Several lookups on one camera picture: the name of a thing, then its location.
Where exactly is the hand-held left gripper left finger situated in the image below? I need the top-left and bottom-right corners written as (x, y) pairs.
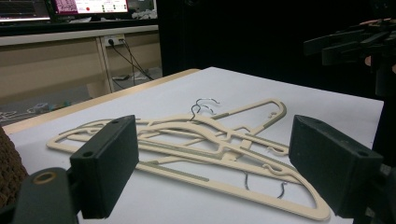
top-left (68, 114), bottom-right (140, 220)

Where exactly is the lit computer monitor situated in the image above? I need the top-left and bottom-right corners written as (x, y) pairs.
top-left (43, 0), bottom-right (131, 21)

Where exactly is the cream plastic clothes hanger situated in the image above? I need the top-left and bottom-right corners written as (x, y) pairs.
top-left (73, 102), bottom-right (332, 222)
top-left (46, 97), bottom-right (290, 162)
top-left (146, 97), bottom-right (288, 200)

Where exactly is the dark computer monitor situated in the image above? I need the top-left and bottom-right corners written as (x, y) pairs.
top-left (0, 0), bottom-right (51, 23)

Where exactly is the wooden shelf unit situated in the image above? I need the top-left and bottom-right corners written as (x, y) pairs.
top-left (0, 18), bottom-right (163, 106)

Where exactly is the white crumpled cloth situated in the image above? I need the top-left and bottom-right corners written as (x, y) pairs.
top-left (131, 8), bottom-right (158, 21)

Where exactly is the white wall power outlet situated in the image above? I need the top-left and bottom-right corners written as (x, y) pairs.
top-left (103, 34), bottom-right (126, 48)

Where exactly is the black power cable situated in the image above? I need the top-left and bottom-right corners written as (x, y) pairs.
top-left (106, 38), bottom-right (155, 82)
top-left (120, 38), bottom-right (138, 87)

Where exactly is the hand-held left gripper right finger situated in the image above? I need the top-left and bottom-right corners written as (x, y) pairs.
top-left (288, 114), bottom-right (385, 219)

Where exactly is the brown woven basket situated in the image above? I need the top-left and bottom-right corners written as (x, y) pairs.
top-left (0, 125), bottom-right (30, 209)

